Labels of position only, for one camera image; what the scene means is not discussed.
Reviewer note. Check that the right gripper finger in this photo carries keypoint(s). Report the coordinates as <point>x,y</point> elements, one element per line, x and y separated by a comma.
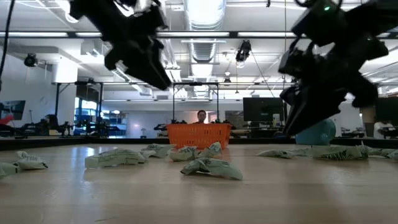
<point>314,107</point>
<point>289,96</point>

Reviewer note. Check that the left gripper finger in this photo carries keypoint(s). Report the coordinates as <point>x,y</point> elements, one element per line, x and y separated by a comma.
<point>146,68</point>
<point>162,59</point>

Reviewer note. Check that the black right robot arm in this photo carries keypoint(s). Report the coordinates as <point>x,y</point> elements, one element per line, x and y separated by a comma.
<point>379,18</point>

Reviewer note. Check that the background black robot arm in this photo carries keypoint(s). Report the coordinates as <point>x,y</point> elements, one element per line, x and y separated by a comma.
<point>225,122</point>
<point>178,122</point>
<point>66,128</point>
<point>88,127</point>

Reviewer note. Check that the teal mug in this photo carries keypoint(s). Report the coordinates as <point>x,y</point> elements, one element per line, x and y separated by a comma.
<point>320,135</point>

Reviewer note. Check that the black computer monitor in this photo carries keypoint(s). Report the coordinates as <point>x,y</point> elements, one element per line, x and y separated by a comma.
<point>262,109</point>
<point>387,109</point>

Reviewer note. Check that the black beam with light strips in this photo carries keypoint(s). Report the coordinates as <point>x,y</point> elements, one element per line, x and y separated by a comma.
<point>192,34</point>

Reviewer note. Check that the wooden cabinet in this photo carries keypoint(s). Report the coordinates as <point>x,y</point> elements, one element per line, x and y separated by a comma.
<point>368,121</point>

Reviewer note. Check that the person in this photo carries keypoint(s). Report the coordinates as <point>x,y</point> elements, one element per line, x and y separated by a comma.
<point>201,115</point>

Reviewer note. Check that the orange plastic basket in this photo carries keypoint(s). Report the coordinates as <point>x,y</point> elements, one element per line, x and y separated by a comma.
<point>199,133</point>

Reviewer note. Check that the black ceiling spotlight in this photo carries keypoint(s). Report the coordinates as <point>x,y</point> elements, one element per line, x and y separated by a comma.
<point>31,60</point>

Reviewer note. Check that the black background stand frame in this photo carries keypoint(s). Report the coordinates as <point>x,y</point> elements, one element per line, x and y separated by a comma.
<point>57,102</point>
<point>196,84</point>

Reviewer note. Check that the silver ventilation duct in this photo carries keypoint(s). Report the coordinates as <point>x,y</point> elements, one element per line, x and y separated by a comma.
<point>203,18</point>

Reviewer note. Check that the black hanging camera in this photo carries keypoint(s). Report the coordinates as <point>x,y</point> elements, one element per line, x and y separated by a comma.
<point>243,51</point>

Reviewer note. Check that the wall picture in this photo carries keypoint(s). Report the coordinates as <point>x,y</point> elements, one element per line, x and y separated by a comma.
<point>14,109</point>

